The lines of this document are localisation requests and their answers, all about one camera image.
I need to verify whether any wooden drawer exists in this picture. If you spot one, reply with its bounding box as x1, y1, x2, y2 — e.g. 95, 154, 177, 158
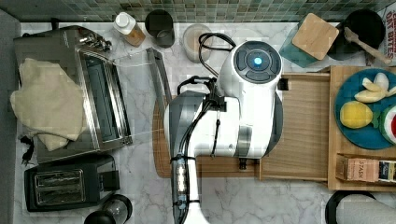
259, 73, 330, 182

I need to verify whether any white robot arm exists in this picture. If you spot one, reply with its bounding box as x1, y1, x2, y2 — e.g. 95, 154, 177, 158
163, 40, 283, 224

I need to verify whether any bamboo cutting board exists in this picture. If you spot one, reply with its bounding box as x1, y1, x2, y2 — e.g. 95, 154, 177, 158
152, 92, 259, 177

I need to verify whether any clear cereal container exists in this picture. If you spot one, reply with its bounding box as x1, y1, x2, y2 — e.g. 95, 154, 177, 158
182, 24, 211, 63

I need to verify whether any silver toaster oven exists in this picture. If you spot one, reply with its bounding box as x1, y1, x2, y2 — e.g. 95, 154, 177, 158
11, 25, 171, 163

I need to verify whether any dark grey cup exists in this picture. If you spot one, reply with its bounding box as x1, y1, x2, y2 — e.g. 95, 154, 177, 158
145, 9, 175, 49

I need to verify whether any white capped bottle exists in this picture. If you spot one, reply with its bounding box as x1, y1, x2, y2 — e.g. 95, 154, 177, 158
113, 12, 146, 48

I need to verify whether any black lidded glass kettle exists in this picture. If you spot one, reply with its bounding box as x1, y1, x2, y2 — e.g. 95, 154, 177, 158
83, 194, 133, 224

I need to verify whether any teal canister with wooden lid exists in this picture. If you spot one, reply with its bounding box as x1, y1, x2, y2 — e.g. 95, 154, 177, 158
279, 13, 339, 68

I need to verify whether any wooden organizer stand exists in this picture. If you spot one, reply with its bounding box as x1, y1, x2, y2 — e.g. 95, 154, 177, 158
328, 65, 395, 192

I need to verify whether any beige folded towel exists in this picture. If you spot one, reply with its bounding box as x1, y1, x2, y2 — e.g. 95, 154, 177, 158
10, 58, 85, 151

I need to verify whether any yellow toy lemon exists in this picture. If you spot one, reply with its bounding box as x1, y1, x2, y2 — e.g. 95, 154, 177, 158
340, 101, 374, 129

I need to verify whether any black two-slot toaster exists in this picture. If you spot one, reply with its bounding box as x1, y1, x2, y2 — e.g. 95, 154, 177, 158
24, 154, 120, 212

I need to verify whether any Stash tea box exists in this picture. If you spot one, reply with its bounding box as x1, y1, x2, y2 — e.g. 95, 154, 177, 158
335, 155, 379, 183

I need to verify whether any black paper towel holder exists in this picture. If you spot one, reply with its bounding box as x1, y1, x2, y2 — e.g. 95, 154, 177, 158
325, 190, 375, 224

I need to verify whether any blue plate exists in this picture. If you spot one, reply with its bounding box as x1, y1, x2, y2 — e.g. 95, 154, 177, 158
333, 68, 396, 150

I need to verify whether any wooden spoon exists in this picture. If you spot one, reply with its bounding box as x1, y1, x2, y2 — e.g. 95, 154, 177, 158
344, 27, 392, 64

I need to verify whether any toy banana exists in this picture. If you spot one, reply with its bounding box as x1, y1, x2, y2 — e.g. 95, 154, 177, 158
354, 73, 396, 104

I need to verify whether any black utensil holder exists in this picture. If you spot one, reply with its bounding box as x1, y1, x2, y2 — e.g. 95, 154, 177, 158
327, 9, 386, 61

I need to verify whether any paper towel roll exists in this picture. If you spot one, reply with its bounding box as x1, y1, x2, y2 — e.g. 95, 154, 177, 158
335, 194, 396, 224

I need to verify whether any toy watermelon slice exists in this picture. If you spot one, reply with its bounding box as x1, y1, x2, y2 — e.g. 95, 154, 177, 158
379, 105, 396, 145

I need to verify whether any dark tea box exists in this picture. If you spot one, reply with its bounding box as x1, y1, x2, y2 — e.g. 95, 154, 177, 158
378, 161, 396, 183

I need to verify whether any cereal box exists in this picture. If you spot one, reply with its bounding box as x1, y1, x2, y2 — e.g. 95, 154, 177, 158
379, 3, 396, 66

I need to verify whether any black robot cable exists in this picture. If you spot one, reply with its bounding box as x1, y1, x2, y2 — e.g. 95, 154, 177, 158
169, 32, 237, 206

